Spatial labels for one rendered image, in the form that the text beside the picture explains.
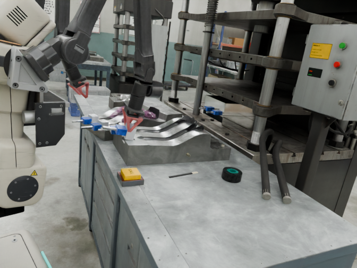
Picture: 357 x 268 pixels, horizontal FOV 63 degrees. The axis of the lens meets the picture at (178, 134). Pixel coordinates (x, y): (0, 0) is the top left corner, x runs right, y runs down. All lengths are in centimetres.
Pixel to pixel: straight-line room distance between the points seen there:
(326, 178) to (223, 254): 142
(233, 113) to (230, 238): 127
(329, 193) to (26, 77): 192
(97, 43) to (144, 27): 734
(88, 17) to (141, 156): 55
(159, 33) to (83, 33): 467
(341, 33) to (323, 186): 103
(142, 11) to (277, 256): 87
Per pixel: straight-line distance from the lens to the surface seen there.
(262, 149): 136
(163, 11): 594
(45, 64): 94
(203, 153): 132
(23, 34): 108
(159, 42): 560
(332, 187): 223
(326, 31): 156
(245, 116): 209
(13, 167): 116
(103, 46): 845
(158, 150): 122
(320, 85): 153
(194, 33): 917
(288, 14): 158
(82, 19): 98
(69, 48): 95
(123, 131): 120
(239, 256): 83
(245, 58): 186
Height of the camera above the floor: 130
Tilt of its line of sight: 17 degrees down
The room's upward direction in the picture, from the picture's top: 8 degrees clockwise
